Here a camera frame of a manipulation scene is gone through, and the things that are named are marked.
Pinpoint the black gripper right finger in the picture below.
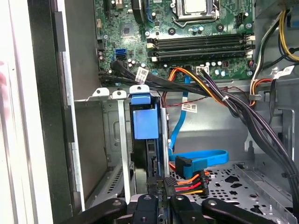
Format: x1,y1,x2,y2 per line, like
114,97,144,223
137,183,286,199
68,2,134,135
163,176,277,224

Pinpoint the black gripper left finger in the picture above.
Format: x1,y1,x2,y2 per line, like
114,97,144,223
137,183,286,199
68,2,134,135
62,176,162,224

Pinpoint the red orange power wire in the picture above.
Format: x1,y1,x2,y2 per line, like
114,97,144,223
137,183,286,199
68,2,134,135
157,163,210,203

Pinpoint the hard disk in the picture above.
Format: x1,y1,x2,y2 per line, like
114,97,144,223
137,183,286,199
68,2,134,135
129,92,164,196

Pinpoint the silver disk bay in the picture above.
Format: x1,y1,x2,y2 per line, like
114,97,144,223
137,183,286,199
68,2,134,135
74,85,169,203

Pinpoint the person's right hand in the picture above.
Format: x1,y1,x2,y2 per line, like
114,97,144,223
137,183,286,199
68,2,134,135
0,60,7,122

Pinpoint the black open PC case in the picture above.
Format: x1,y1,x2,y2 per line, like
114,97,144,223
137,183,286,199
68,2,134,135
27,0,299,224

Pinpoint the green motherboard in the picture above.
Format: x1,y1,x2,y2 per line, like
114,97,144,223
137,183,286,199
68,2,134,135
94,0,255,81

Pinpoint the CPU socket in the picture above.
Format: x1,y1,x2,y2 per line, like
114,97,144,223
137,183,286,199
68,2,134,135
171,0,221,23

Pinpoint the silver CPU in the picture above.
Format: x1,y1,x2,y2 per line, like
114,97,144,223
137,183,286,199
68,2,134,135
183,0,207,14

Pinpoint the blue flat wire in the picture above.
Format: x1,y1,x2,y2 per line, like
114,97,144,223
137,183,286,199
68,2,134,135
168,77,229,180

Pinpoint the thin red black wire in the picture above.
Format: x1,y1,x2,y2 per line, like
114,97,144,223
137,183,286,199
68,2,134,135
162,86,246,109

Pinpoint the black cable bundle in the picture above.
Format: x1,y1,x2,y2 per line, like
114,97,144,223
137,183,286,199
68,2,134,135
99,59,299,210

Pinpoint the yellow black wire bundle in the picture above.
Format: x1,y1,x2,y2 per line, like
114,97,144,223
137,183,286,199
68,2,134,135
251,9,299,94

